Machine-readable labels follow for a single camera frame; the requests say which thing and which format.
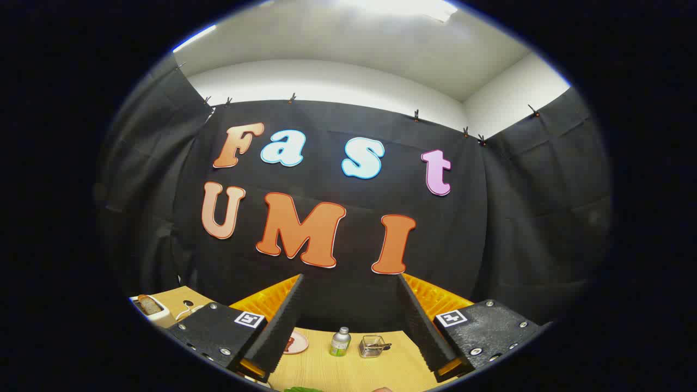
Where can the silver green drink bottle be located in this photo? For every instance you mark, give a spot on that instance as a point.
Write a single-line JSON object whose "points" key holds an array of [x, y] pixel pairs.
{"points": [[340, 343]]}

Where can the brown meat pieces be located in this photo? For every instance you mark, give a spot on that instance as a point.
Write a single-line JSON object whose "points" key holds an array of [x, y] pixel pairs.
{"points": [[290, 343]]}

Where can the row of backdrop clips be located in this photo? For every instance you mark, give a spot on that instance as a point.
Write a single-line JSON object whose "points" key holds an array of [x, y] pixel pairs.
{"points": [[292, 98]]}

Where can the toasted bread slice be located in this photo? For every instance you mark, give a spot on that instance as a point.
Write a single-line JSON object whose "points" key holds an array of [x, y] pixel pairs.
{"points": [[148, 305]]}

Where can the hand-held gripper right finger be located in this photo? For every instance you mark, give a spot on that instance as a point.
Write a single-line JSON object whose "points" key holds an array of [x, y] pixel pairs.
{"points": [[422, 326]]}

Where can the pink plate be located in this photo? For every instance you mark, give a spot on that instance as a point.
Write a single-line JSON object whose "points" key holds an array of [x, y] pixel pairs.
{"points": [[300, 344]]}

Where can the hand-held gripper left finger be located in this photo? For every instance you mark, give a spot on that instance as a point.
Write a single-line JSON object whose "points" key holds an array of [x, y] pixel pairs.
{"points": [[280, 326]]}

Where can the green lettuce leaf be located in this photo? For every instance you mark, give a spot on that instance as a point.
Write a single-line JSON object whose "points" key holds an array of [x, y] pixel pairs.
{"points": [[302, 390]]}

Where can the cream white toaster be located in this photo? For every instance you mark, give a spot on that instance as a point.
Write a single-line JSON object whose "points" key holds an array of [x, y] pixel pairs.
{"points": [[160, 319]]}

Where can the ceiling light panel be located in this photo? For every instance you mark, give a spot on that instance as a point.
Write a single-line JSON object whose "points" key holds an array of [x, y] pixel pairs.
{"points": [[403, 6]]}

